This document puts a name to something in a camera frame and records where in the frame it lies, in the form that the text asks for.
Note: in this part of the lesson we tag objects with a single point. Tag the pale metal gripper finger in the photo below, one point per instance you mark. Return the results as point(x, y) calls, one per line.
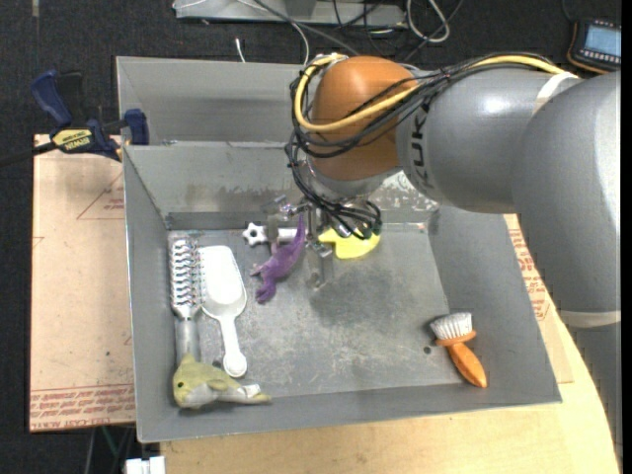
point(273, 225)
point(318, 269)

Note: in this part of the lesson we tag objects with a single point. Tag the white star-shaped knob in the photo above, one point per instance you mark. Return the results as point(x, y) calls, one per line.
point(253, 234)

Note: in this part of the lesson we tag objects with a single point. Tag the purple toy animal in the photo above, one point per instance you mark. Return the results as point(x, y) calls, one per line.
point(280, 264)

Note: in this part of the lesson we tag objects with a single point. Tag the yellow flat foam piece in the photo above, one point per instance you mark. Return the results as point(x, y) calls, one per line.
point(353, 249)

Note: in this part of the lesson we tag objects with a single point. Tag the grey metal bin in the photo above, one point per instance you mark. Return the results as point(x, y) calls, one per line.
point(355, 324)

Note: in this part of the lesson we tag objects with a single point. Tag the white plastic scoop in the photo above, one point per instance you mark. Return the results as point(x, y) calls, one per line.
point(222, 284)

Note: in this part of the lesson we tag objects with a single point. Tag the silver hairbrush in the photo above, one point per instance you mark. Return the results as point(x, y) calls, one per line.
point(185, 284)

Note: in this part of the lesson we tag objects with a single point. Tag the green and grey plush toy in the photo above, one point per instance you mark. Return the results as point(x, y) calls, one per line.
point(197, 383)

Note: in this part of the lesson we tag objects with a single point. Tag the brown cardboard board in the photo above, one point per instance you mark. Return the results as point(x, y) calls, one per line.
point(74, 289)

